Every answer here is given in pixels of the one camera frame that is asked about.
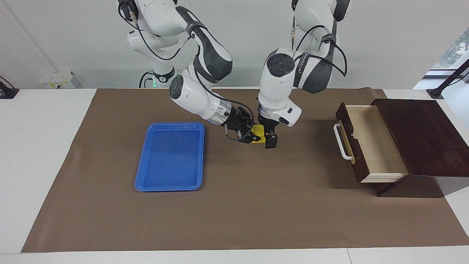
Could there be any dark wooden drawer cabinet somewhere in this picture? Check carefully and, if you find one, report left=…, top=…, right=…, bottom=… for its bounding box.
left=370, top=98, right=469, bottom=197

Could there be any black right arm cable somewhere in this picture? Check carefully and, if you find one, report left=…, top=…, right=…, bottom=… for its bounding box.
left=118, top=0, right=256, bottom=142

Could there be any brown table mat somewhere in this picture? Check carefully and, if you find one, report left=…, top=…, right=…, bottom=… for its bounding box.
left=21, top=87, right=469, bottom=253

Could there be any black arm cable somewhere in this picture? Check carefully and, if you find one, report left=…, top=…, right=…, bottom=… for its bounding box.
left=118, top=0, right=256, bottom=142
left=291, top=15, right=348, bottom=77

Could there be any black right base cable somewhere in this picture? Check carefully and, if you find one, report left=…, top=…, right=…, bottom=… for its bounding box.
left=139, top=71, right=154, bottom=88

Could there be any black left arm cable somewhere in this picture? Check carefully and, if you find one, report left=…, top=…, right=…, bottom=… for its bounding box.
left=291, top=15, right=348, bottom=77

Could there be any white drawer handle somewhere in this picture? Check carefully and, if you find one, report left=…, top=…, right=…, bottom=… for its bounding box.
left=333, top=123, right=354, bottom=161

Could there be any window pane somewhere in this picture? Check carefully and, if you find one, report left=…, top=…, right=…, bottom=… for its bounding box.
left=433, top=27, right=469, bottom=69

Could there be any black angled stand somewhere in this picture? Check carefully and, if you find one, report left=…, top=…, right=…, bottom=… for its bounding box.
left=427, top=59, right=469, bottom=99

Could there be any dark wooden drawer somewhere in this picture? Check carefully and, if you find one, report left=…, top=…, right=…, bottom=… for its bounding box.
left=335, top=102, right=410, bottom=184

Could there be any tan handle backplate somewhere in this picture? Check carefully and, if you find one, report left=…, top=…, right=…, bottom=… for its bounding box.
left=338, top=120, right=357, bottom=165

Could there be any yellow cube block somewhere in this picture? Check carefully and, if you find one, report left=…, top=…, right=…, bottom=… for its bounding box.
left=251, top=124, right=266, bottom=144

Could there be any white power strip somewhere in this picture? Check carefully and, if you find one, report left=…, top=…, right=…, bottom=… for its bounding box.
left=40, top=71, right=79, bottom=89

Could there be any blue plastic tray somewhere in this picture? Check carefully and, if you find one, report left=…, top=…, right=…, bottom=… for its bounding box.
left=134, top=122, right=205, bottom=192

